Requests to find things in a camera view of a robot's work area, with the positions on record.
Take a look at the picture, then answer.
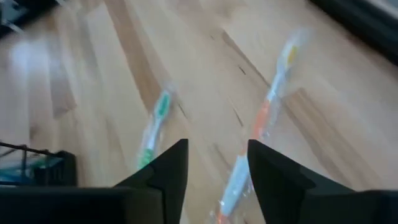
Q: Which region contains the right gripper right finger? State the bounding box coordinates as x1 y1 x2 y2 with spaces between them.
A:
247 139 398 224

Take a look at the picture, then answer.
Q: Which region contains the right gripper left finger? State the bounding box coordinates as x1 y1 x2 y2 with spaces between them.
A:
0 138 190 224

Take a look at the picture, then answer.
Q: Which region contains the black wire rack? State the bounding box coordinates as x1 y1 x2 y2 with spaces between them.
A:
0 141 78 187

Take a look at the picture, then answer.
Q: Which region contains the green-bristled toothbrush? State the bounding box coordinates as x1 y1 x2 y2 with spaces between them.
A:
136 86 175 170

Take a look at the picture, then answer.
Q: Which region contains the orange toothbrush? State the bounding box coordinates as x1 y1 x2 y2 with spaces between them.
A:
211 27 312 224

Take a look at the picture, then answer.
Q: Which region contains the blue mouthwash bottle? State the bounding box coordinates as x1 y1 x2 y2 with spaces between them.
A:
0 155 65 186

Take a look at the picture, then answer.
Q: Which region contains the black aluminium table frame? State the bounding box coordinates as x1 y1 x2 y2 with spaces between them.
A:
307 0 398 68

